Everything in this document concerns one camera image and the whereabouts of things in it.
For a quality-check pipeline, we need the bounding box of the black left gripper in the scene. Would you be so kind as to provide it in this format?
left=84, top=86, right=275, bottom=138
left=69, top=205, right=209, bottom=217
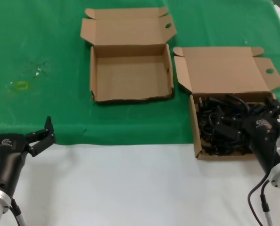
left=0, top=114, right=57, bottom=199

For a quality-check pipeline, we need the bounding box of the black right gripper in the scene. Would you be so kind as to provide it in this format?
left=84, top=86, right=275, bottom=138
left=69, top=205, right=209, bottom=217
left=214, top=95, right=280, bottom=177

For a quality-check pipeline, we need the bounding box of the brown open cardboard box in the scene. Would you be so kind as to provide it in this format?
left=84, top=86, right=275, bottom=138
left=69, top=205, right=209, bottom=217
left=172, top=46, right=280, bottom=161
left=80, top=7, right=178, bottom=105

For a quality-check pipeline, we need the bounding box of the green tablecloth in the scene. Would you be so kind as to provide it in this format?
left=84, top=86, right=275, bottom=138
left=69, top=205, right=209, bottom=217
left=0, top=0, right=280, bottom=148

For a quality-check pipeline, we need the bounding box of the black power cable pile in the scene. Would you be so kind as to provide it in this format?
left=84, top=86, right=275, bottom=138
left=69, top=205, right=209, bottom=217
left=198, top=93, right=276, bottom=157

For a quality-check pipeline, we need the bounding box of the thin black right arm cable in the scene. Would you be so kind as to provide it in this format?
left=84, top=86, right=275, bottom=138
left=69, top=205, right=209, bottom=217
left=247, top=174, right=270, bottom=226

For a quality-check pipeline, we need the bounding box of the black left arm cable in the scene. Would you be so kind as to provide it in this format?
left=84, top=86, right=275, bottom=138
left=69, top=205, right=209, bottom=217
left=9, top=199, right=27, bottom=226

